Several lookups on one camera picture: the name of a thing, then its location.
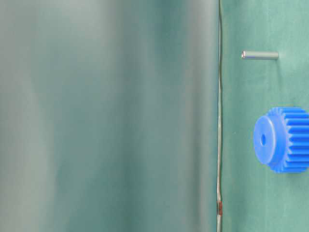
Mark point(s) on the blue plastic spur gear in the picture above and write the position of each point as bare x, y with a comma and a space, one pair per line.
281, 139

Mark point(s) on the small silver metal shaft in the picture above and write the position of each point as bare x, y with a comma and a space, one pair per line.
260, 55

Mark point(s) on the green cloth table cover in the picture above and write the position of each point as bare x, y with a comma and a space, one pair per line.
256, 199

